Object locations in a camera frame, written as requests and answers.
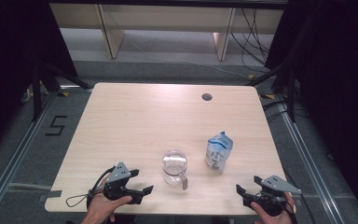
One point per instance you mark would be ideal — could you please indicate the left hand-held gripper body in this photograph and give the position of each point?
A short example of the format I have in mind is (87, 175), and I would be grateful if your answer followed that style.
(118, 174)

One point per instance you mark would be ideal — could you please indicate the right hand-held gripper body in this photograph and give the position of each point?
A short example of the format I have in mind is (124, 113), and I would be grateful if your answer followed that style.
(276, 185)

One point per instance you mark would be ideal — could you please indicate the blue white milk carton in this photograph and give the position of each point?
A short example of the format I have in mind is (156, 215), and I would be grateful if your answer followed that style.
(219, 152)

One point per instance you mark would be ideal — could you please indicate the person's right hand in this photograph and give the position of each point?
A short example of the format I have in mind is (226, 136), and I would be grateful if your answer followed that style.
(279, 219)

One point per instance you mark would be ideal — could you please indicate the person's left hand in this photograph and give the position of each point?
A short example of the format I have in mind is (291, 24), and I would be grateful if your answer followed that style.
(99, 210)

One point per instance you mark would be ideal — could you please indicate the grey tape strip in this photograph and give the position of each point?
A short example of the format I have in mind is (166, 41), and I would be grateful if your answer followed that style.
(54, 194)

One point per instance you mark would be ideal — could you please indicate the black metal stand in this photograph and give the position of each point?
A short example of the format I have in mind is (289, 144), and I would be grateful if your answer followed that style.
(37, 93)
(290, 93)

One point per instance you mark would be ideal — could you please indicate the black curtain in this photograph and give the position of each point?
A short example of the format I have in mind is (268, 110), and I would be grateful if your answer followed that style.
(338, 77)
(12, 62)

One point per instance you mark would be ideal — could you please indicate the light wooden desk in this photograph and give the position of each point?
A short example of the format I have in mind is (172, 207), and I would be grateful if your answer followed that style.
(115, 37)

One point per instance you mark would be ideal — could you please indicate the metal floor rail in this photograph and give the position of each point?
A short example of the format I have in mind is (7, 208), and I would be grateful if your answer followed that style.
(307, 161)
(18, 152)

